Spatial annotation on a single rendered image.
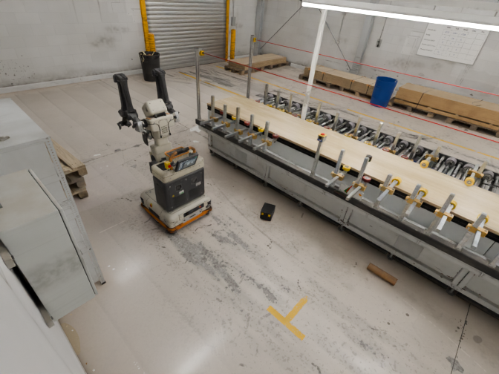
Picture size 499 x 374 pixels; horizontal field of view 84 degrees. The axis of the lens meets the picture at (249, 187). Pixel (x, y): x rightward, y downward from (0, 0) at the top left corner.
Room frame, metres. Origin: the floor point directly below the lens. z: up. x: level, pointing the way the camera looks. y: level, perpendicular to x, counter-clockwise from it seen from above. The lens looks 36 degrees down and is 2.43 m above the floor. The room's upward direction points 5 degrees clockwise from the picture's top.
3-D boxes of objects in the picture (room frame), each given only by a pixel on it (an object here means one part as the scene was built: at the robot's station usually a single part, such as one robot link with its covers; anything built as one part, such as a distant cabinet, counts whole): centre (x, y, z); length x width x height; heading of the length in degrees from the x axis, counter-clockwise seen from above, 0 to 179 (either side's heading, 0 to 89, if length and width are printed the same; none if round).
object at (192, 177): (2.59, 0.83, 0.59); 0.55 x 0.34 x 0.83; 140
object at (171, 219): (2.65, 0.90, 0.16); 0.67 x 0.64 x 0.25; 50
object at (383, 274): (1.94, -1.50, 0.04); 0.30 x 0.08 x 0.08; 50
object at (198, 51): (4.05, 0.84, 1.20); 0.15 x 0.12 x 1.00; 50
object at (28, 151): (1.66, 1.78, 0.78); 0.90 x 0.45 x 1.55; 50
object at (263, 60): (10.86, 0.09, 0.23); 2.41 x 0.77 x 0.17; 142
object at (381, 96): (7.81, -3.38, 0.36); 0.59 x 0.57 x 0.73; 140
